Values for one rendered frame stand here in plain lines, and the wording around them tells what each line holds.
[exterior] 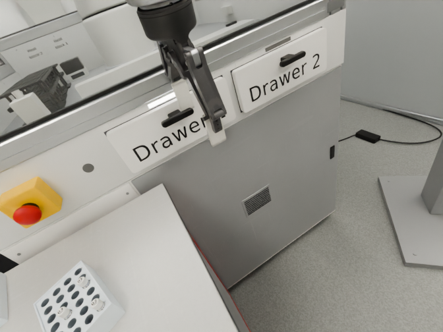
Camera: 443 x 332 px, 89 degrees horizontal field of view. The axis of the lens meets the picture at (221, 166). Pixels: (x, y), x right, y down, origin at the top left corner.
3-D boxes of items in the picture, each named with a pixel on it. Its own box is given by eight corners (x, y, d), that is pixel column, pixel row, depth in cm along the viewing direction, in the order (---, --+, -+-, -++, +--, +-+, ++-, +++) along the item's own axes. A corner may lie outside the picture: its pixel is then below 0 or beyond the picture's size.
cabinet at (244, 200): (338, 217, 118) (347, 60, 69) (162, 348, 96) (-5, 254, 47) (242, 146, 191) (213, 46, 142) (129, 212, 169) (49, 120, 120)
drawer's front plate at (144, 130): (236, 118, 58) (225, 76, 52) (133, 174, 52) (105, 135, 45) (233, 116, 60) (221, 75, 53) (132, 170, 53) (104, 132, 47)
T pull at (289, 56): (306, 56, 55) (306, 50, 54) (282, 68, 53) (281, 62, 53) (296, 55, 58) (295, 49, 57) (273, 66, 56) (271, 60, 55)
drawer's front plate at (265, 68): (326, 69, 65) (327, 26, 58) (244, 114, 59) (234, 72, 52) (322, 68, 66) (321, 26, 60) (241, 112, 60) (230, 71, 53)
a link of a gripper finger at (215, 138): (217, 107, 37) (219, 109, 36) (224, 138, 42) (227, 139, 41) (201, 114, 36) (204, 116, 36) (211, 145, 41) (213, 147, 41)
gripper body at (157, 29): (201, -7, 28) (216, 66, 35) (175, -14, 33) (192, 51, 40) (145, 14, 26) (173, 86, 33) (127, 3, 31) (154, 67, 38)
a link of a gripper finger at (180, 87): (171, 85, 44) (170, 83, 44) (182, 113, 49) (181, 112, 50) (185, 78, 45) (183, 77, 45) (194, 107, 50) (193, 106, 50)
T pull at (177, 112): (195, 113, 48) (192, 107, 48) (163, 129, 47) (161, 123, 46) (189, 109, 51) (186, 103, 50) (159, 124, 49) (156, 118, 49)
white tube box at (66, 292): (126, 312, 34) (111, 303, 32) (75, 371, 30) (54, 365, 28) (94, 269, 42) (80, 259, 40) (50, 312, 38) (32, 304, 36)
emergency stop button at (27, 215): (46, 219, 42) (29, 205, 40) (24, 230, 41) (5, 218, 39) (48, 209, 44) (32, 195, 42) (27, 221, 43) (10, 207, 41)
